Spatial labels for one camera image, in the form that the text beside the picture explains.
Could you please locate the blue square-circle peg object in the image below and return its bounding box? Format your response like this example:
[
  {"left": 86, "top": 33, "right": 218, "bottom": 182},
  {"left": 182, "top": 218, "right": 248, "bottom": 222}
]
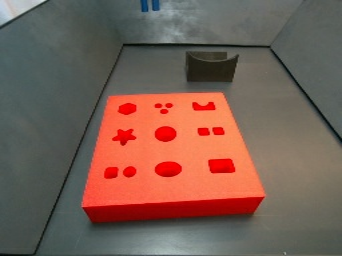
[{"left": 141, "top": 0, "right": 161, "bottom": 12}]

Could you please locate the red foam shape board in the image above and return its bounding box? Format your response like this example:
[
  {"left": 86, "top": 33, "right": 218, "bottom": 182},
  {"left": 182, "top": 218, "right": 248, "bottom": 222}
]
[{"left": 82, "top": 93, "right": 265, "bottom": 223}]

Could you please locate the black curved holder bracket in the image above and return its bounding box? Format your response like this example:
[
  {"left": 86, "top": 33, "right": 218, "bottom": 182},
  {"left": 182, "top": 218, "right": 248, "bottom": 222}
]
[{"left": 186, "top": 51, "right": 240, "bottom": 82}]

